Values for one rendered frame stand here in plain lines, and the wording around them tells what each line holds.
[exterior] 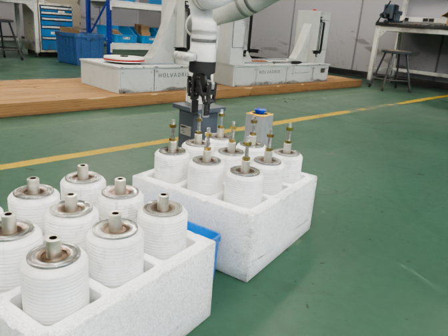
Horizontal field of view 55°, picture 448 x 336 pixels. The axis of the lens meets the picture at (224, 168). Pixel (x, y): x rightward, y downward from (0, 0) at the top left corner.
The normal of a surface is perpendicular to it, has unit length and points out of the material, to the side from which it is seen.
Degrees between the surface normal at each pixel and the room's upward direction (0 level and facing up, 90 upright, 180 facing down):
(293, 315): 0
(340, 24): 90
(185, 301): 90
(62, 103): 90
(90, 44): 92
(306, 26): 69
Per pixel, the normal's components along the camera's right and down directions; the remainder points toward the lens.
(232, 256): -0.55, 0.22
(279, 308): 0.07, -0.95
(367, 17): -0.72, 0.17
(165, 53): 0.70, 0.27
